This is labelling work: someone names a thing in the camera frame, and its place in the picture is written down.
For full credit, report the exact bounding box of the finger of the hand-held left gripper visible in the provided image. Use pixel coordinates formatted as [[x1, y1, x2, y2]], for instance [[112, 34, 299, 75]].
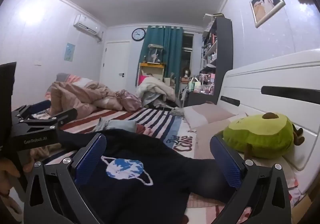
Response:
[[10, 108, 78, 151], [11, 100, 51, 121]]

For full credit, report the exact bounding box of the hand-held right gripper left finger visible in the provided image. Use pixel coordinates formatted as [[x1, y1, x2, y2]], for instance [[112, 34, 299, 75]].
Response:
[[24, 133, 108, 224]]

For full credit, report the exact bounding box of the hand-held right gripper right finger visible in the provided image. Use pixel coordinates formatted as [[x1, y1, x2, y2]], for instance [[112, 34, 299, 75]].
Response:
[[210, 135, 292, 224]]

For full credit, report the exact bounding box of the navy sweater with planet print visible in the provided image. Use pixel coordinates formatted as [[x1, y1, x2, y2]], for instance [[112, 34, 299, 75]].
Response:
[[56, 128, 238, 224]]

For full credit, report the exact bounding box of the pile of pale clothes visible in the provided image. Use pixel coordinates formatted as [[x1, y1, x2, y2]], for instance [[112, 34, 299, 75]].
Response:
[[136, 76, 177, 107]]

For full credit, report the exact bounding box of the person's left hand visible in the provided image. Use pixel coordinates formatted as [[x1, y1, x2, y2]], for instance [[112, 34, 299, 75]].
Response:
[[0, 148, 38, 197]]

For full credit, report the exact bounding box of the pale blue folded garment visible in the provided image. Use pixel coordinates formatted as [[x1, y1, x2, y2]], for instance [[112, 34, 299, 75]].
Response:
[[94, 117, 137, 133]]

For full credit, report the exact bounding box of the pink crumpled duvet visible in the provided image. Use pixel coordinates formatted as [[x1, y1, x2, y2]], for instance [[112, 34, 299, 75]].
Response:
[[49, 80, 143, 119]]

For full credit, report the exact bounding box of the green avocado plush toy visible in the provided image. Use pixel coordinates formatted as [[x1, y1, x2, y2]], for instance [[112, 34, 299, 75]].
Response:
[[222, 112, 304, 160]]

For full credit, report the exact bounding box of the grey pillow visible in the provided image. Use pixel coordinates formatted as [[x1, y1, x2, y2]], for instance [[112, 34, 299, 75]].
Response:
[[56, 73, 73, 82]]

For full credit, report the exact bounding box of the pink pillow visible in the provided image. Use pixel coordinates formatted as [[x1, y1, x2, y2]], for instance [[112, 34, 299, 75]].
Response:
[[182, 103, 237, 130]]

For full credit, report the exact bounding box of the striped bed sheet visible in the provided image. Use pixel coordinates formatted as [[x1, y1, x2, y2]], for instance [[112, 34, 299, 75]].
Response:
[[30, 107, 300, 224]]

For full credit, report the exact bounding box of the cluttered desk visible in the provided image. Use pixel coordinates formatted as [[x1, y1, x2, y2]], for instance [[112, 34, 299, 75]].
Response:
[[179, 71, 217, 104]]

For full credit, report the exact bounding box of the white bed headboard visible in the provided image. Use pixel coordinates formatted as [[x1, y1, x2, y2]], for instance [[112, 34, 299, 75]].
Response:
[[216, 50, 320, 196]]

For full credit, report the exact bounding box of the white door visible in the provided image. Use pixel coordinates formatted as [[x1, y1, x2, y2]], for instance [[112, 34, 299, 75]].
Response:
[[101, 41, 131, 89]]

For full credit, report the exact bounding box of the white air conditioner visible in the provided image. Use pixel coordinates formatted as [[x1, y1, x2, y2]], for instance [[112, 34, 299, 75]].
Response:
[[73, 15, 104, 41]]

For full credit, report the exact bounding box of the yellow cabinet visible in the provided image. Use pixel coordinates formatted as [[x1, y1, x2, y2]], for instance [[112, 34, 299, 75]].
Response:
[[139, 62, 167, 87]]

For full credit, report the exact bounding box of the dark tall bookshelf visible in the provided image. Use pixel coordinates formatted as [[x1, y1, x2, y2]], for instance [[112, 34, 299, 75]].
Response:
[[200, 17, 233, 108]]

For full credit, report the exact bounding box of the teal curtain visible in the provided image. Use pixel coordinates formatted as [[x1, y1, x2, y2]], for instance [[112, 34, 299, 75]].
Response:
[[136, 25, 184, 97]]

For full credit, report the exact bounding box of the window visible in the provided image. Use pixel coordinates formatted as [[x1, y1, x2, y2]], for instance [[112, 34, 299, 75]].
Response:
[[181, 33, 195, 74]]

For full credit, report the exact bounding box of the glass display case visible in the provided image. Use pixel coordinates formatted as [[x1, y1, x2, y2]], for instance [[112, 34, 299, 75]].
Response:
[[146, 44, 164, 64]]

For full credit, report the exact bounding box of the small blue wall poster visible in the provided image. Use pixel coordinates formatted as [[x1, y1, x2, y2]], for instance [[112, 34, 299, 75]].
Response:
[[64, 43, 76, 62]]

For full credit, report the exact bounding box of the round wall clock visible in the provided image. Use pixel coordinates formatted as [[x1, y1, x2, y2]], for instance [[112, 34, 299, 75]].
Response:
[[131, 28, 146, 41]]

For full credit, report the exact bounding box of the silver framed wall picture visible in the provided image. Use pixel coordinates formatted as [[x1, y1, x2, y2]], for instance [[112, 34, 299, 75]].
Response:
[[249, 0, 286, 28]]

